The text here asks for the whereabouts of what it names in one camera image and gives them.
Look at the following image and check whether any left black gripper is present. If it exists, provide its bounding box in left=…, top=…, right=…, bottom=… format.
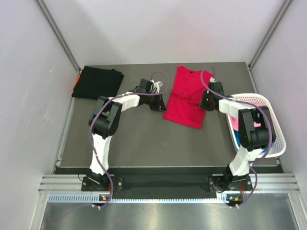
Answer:
left=145, top=91, right=167, bottom=112

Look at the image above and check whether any red t shirt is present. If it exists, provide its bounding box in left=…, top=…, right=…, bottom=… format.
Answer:
left=163, top=66, right=213, bottom=129

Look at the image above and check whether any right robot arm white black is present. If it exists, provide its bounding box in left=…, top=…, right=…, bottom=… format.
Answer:
left=200, top=82, right=276, bottom=190

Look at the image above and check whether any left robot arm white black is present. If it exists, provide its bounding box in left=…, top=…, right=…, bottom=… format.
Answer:
left=89, top=79, right=167, bottom=190

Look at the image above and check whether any pink t shirt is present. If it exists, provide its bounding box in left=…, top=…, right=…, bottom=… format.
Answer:
left=228, top=101, right=263, bottom=132

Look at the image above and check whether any blue t shirt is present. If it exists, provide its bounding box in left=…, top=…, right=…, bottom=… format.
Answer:
left=234, top=130, right=267, bottom=153

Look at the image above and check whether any folded black t shirt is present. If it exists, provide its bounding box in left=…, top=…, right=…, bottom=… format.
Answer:
left=71, top=66, right=124, bottom=100

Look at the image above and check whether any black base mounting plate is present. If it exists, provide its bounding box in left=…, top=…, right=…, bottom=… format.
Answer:
left=81, top=167, right=252, bottom=199

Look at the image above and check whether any white plastic basket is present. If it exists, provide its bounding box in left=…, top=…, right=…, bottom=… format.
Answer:
left=226, top=93, right=286, bottom=158

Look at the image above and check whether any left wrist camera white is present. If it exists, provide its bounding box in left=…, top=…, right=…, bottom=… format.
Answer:
left=151, top=80, right=163, bottom=94

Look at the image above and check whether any slotted cable duct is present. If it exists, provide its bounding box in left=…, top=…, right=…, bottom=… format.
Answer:
left=48, top=194, right=229, bottom=204

